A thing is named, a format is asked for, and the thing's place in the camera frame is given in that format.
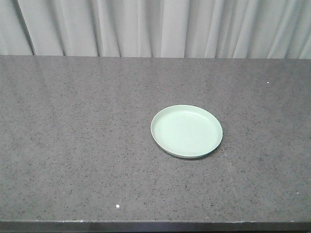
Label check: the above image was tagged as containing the mint green round plate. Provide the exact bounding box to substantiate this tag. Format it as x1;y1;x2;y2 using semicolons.
150;105;223;159

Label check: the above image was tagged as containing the white pleated curtain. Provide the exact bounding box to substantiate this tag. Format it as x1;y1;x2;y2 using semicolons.
0;0;311;59

